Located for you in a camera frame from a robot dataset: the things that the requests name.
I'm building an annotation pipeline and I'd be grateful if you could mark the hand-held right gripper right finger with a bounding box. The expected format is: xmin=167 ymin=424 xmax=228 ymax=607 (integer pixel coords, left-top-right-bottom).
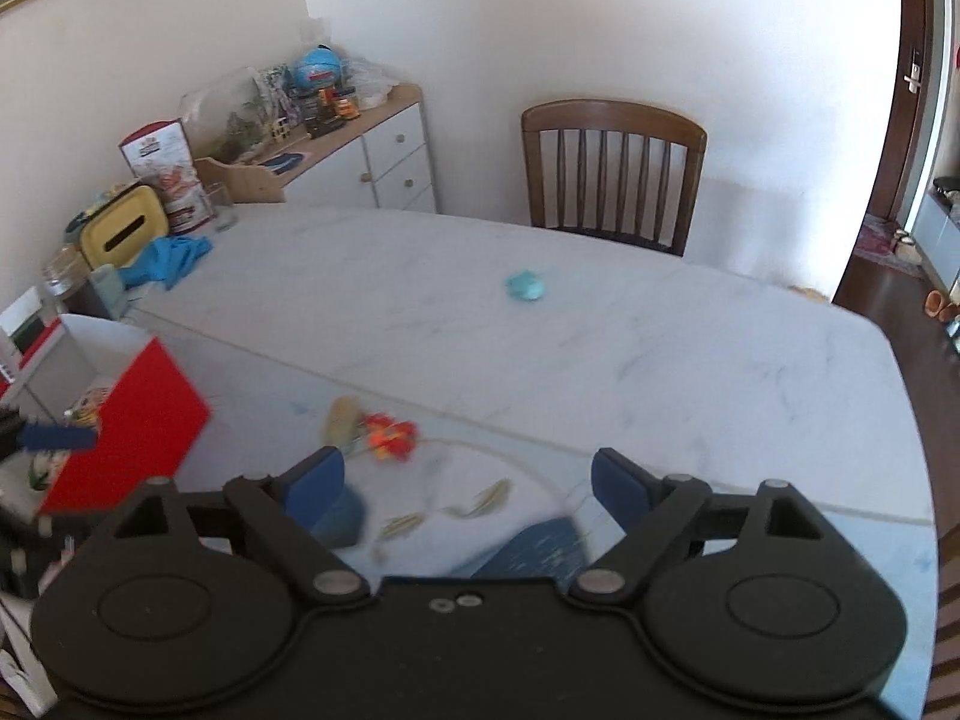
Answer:
xmin=568 ymin=448 xmax=823 ymax=605

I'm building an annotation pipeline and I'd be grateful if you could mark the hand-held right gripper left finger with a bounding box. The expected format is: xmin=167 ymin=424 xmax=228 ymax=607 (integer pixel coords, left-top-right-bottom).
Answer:
xmin=112 ymin=446 xmax=372 ymax=605

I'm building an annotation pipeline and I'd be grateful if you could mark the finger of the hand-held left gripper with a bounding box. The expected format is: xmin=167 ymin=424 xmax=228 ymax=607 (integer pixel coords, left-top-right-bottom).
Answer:
xmin=0 ymin=408 xmax=100 ymax=460

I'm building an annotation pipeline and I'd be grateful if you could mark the red and white cardboard box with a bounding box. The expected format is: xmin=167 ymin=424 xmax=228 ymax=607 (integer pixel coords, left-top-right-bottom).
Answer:
xmin=0 ymin=289 xmax=215 ymax=519

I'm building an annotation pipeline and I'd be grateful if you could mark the colourful packet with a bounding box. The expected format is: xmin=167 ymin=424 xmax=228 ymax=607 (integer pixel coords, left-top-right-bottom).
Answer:
xmin=70 ymin=385 xmax=114 ymax=429

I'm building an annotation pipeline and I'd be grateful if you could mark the beige oval stone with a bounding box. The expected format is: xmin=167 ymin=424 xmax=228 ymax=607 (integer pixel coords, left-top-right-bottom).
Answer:
xmin=323 ymin=395 xmax=365 ymax=446

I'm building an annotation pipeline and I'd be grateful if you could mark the orange and red toy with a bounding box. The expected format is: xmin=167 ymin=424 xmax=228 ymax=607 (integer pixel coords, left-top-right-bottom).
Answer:
xmin=358 ymin=412 xmax=419 ymax=464

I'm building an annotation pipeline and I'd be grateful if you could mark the blue and white printed mat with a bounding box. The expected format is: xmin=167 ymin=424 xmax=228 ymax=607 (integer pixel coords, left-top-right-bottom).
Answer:
xmin=131 ymin=313 xmax=942 ymax=717

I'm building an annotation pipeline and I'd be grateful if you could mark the grey green small holder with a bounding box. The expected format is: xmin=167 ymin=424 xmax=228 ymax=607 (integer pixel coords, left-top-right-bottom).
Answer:
xmin=89 ymin=263 xmax=133 ymax=320

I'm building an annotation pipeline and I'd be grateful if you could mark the clear glass jar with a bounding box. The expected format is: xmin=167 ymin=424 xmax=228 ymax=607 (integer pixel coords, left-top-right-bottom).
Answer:
xmin=40 ymin=243 xmax=92 ymax=298

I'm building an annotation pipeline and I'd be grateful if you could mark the blue cloth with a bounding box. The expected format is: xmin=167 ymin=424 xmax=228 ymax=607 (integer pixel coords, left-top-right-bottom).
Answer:
xmin=115 ymin=234 xmax=215 ymax=293

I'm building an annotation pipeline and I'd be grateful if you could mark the yellow tissue box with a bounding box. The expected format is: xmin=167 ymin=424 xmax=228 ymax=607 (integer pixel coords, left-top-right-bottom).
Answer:
xmin=78 ymin=184 xmax=170 ymax=272

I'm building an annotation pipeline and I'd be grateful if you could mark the small teal round object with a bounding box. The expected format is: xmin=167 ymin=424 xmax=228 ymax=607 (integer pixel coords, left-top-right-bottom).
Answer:
xmin=505 ymin=269 xmax=547 ymax=304

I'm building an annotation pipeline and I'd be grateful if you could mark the clear drinking glass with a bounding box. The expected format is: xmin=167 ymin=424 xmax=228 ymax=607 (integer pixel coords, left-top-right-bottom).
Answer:
xmin=205 ymin=181 xmax=240 ymax=234

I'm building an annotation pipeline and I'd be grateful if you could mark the red and white snack bag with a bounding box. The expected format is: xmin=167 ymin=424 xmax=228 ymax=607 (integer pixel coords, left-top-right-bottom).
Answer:
xmin=119 ymin=117 xmax=214 ymax=236

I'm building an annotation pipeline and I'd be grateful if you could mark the light wooden tray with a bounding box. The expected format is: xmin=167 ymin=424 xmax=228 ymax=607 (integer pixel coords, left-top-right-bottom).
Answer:
xmin=193 ymin=153 xmax=290 ymax=204

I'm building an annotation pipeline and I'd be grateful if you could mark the white sideboard with wooden top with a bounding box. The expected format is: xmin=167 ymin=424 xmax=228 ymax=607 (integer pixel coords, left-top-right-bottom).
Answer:
xmin=193 ymin=82 xmax=440 ymax=215

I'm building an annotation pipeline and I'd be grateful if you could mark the patterned floor rug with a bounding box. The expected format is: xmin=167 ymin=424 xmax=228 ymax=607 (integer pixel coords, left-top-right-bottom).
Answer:
xmin=854 ymin=213 xmax=928 ymax=279

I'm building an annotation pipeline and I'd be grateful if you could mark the clear glass terrarium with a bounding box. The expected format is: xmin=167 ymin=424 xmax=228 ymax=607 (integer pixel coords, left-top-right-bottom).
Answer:
xmin=179 ymin=67 xmax=290 ymax=167

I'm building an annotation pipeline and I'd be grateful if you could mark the brown wooden slatted chair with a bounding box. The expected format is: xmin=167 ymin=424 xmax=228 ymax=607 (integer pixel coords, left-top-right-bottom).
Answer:
xmin=520 ymin=98 xmax=709 ymax=258

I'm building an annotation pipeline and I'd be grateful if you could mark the crumpled clear plastic bag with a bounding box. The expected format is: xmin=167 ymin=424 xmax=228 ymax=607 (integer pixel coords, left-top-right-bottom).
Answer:
xmin=341 ymin=55 xmax=399 ymax=108

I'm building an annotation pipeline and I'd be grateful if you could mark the grey low cabinet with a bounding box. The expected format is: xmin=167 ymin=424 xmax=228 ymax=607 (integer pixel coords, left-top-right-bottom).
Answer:
xmin=910 ymin=175 xmax=960 ymax=294

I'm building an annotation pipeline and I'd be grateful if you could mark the blue globe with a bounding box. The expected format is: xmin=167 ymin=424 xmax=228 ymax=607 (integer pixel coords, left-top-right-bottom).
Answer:
xmin=290 ymin=44 xmax=345 ymax=92

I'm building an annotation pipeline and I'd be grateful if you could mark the brown wooden door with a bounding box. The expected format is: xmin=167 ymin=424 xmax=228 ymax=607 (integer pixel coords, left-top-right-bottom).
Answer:
xmin=872 ymin=0 xmax=940 ymax=242

